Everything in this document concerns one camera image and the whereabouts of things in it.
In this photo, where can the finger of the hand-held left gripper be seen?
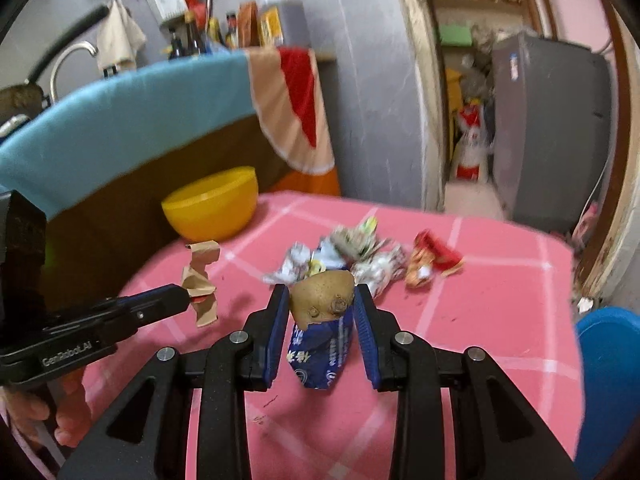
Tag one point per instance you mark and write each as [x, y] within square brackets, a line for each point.
[150, 312]
[155, 292]

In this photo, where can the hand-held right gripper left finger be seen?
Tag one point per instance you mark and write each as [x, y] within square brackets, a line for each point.
[277, 335]

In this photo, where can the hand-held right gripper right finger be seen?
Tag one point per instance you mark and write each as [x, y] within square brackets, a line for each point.
[367, 340]

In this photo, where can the brown paper scrap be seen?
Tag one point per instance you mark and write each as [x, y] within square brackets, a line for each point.
[200, 280]

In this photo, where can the blue printed wrapper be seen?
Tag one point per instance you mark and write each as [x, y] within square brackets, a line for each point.
[320, 355]

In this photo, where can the brown potato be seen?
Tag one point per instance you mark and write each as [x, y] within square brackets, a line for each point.
[320, 295]

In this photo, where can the person's left hand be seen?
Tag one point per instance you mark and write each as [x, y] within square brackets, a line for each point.
[72, 410]

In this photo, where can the crumpled white plastic wrapper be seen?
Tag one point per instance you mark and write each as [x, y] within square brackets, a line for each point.
[377, 270]

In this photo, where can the crumpled white paper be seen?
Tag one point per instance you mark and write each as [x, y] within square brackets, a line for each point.
[290, 265]

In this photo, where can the crumpled red wrapper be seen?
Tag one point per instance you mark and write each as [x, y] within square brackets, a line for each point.
[430, 260]

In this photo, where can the yellow plastic bowl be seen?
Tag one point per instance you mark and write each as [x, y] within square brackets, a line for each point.
[210, 205]

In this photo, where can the pink checked tablecloth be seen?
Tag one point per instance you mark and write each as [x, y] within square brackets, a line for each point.
[475, 320]

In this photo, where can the multicoloured draped blanket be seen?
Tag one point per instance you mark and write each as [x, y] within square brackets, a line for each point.
[125, 125]

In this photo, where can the white sack red print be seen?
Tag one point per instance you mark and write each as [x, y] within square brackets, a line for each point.
[470, 155]

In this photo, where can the small white paper ball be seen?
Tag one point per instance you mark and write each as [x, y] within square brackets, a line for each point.
[585, 304]

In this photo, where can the metal faucet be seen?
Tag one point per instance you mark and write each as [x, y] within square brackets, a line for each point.
[65, 57]

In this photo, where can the blue plastic basin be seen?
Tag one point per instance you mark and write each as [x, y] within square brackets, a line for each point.
[610, 385]

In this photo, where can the black curved pipe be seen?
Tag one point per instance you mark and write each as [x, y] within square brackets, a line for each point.
[65, 35]

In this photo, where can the pink bottle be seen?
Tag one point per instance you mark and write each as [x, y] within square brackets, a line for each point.
[587, 222]

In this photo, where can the beige hanging cloth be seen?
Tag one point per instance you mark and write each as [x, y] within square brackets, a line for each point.
[120, 35]

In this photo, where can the dark sauce bottle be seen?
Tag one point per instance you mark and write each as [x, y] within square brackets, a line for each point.
[194, 35]

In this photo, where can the yellow cardboard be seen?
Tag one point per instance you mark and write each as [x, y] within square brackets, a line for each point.
[452, 90]

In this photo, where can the grey washing machine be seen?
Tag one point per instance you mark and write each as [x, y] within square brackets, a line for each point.
[545, 135]

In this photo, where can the orange packet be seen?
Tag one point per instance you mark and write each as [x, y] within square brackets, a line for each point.
[247, 25]

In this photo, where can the white box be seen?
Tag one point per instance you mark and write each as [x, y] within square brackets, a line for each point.
[167, 7]

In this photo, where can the red plastic bag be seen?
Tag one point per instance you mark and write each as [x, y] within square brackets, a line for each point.
[195, 7]

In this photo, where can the large bottle yellow label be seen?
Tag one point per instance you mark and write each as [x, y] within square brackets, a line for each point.
[280, 20]

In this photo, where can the green board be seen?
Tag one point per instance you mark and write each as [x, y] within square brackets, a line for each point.
[456, 36]

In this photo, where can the brown wooden door frame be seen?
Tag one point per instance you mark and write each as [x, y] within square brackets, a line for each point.
[617, 160]

